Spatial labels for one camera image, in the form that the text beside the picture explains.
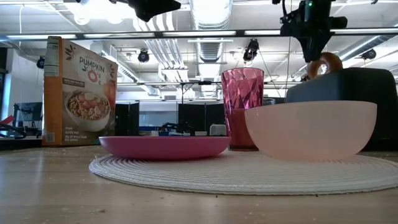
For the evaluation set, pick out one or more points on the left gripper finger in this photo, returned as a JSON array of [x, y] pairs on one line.
[[152, 7]]

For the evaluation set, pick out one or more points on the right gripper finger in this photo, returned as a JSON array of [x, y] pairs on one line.
[[312, 49]]

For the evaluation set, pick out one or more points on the brown bagel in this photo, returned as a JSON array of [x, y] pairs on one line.
[[334, 59]]

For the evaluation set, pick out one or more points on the pale pink plastic bowl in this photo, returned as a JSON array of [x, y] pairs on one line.
[[311, 130]]

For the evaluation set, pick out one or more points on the pink faceted plastic tumbler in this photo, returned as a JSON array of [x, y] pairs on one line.
[[241, 93]]

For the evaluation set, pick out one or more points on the orange pumpkin cereal box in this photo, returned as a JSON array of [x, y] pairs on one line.
[[81, 93]]

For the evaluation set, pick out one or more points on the magenta plastic plate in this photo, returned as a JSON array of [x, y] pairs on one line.
[[164, 147]]

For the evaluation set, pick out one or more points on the white round woven placemat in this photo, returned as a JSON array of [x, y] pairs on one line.
[[217, 177]]

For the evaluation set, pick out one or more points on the black background robot arm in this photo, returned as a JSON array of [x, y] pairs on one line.
[[183, 127]]

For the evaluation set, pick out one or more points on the black ceiling spotlight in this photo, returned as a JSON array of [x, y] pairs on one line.
[[143, 57], [39, 63], [369, 54], [251, 49]]

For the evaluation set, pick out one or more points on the black two-slot toaster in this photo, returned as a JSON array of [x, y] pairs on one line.
[[357, 87]]

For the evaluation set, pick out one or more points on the clear drinking glass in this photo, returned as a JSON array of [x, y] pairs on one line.
[[269, 101]]

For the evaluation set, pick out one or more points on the wide black partition panel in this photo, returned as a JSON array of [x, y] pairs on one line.
[[199, 115]]

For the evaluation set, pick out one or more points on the white chair back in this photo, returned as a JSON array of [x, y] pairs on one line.
[[217, 130]]

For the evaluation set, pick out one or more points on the black computer monitor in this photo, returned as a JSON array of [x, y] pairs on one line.
[[31, 111]]

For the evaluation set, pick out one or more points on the black aluminium table frame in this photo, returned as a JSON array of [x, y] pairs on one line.
[[18, 144]]

